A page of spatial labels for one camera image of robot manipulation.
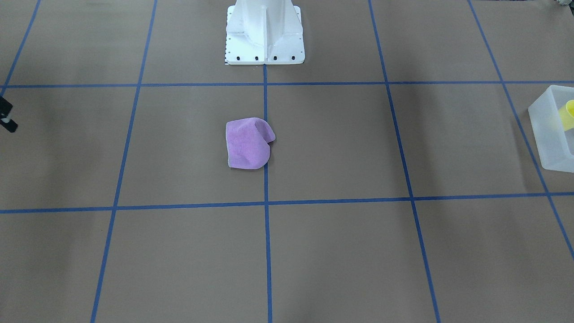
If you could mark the translucent plastic storage box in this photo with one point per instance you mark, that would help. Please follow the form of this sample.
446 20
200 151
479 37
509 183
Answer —
553 142

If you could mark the black object at edge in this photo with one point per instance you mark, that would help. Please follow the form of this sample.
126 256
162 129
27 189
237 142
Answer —
6 120

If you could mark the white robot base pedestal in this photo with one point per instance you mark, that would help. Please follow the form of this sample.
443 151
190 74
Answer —
264 32

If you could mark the purple cloth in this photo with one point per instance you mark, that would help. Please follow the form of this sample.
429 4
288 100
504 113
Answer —
248 143

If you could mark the yellow plastic cup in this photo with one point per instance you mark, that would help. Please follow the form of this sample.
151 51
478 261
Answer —
566 114

